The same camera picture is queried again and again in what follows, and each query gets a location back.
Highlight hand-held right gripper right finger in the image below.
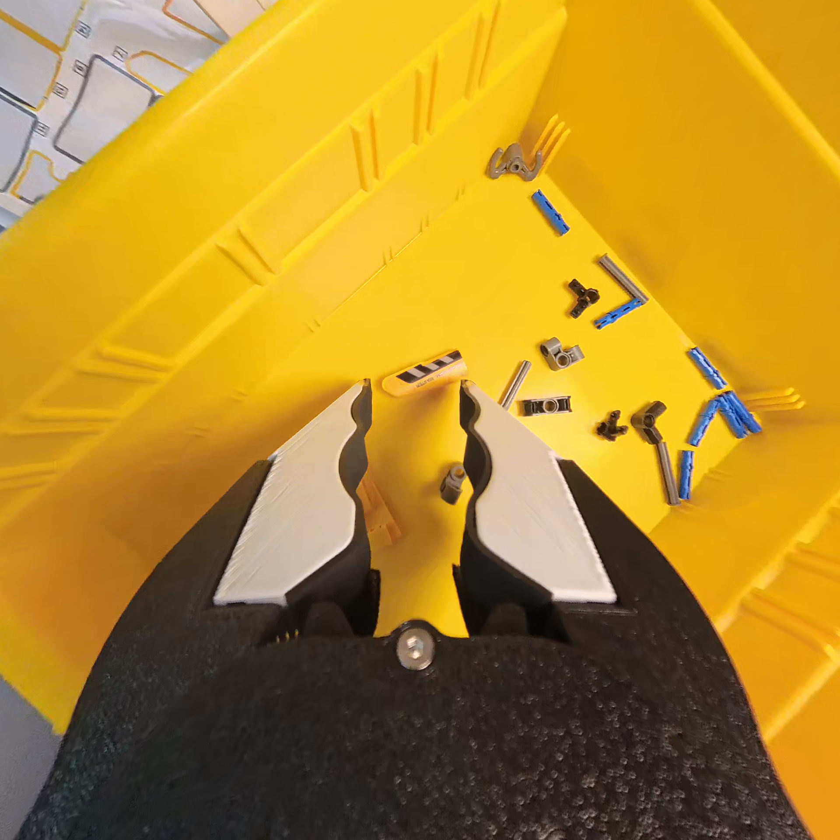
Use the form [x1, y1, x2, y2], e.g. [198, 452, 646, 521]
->
[458, 381, 618, 610]

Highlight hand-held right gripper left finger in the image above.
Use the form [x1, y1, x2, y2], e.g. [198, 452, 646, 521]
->
[213, 380, 375, 609]

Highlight blue grey pieces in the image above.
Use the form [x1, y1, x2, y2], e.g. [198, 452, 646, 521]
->
[439, 142, 765, 506]

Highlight yellow black striped piece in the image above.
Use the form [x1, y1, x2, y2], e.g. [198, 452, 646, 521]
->
[381, 348, 464, 397]

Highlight yellow plastic bin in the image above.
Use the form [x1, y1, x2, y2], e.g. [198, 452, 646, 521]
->
[0, 0, 840, 840]

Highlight printed instruction sheet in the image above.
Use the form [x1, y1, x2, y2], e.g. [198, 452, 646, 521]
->
[0, 0, 279, 235]

